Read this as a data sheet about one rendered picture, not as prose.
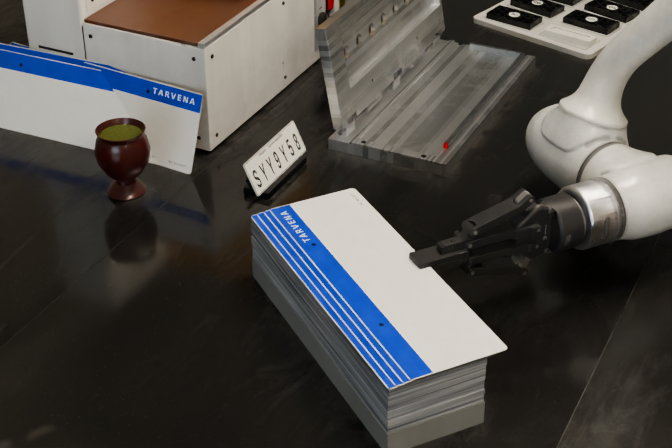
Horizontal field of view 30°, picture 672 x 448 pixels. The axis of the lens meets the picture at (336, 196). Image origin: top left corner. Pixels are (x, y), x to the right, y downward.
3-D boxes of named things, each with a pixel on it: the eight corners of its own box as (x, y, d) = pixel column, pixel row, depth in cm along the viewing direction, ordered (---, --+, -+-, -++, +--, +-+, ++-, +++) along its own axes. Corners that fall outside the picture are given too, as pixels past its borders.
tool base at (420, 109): (445, 177, 198) (446, 157, 196) (328, 148, 205) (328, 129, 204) (535, 67, 231) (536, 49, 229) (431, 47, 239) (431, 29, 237)
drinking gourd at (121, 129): (131, 172, 199) (125, 110, 193) (165, 191, 194) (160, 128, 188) (87, 192, 194) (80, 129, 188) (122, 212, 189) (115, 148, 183)
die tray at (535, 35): (588, 60, 234) (589, 55, 233) (471, 22, 249) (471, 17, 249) (691, -3, 259) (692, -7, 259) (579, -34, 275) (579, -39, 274)
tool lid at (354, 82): (325, 28, 194) (314, 28, 195) (344, 138, 203) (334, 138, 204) (433, -61, 228) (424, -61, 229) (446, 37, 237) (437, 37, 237)
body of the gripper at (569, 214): (589, 206, 163) (529, 223, 160) (583, 259, 168) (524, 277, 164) (556, 179, 169) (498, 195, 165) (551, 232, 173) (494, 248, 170)
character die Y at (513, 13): (529, 30, 243) (530, 24, 242) (486, 18, 248) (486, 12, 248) (542, 22, 246) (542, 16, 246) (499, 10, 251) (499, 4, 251)
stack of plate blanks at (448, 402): (483, 422, 149) (488, 357, 144) (387, 456, 144) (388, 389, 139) (336, 252, 180) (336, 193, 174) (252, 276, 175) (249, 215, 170)
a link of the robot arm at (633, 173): (625, 261, 169) (568, 217, 179) (715, 233, 175) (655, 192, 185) (633, 191, 164) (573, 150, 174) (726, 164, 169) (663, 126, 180)
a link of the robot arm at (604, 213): (621, 254, 169) (584, 265, 167) (581, 221, 176) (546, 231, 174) (629, 196, 164) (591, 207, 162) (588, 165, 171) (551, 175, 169)
